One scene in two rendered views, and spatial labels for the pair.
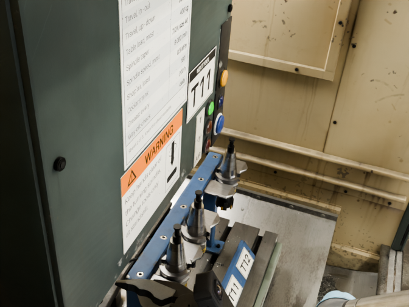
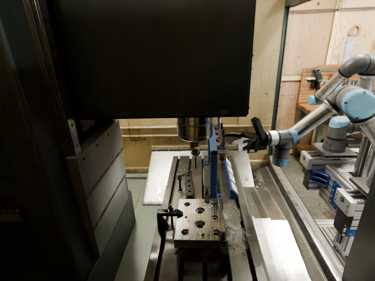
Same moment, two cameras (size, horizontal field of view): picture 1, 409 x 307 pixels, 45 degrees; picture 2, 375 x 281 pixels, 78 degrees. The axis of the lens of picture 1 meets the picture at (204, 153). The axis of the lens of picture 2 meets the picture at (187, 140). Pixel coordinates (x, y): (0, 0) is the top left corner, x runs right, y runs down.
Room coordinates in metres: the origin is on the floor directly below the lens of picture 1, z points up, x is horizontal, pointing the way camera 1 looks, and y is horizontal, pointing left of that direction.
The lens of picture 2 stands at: (-0.48, 0.54, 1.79)
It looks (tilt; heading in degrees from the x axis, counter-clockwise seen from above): 23 degrees down; 346
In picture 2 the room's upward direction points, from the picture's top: 2 degrees counter-clockwise
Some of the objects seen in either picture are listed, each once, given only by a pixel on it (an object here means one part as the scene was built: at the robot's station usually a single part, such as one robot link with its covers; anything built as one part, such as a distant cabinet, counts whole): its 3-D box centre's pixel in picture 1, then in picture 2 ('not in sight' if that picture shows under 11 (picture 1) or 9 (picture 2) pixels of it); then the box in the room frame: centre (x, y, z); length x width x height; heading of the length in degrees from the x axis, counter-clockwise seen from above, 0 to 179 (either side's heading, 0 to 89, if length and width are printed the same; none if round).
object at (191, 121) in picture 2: not in sight; (195, 122); (0.45, 0.27, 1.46); 0.16 x 0.16 x 0.12
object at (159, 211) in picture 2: not in sight; (170, 216); (0.46, 0.41, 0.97); 0.13 x 0.03 x 0.15; 72
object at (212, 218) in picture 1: (204, 217); not in sight; (0.83, -0.01, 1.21); 0.07 x 0.05 x 0.01; 72
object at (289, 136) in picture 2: not in sight; (284, 137); (0.44, -0.18, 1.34); 0.11 x 0.08 x 0.09; 88
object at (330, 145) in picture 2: not in sight; (335, 142); (0.74, -0.86, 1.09); 0.15 x 0.15 x 0.10
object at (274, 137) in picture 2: not in sight; (269, 137); (0.44, -0.11, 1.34); 0.08 x 0.05 x 0.08; 178
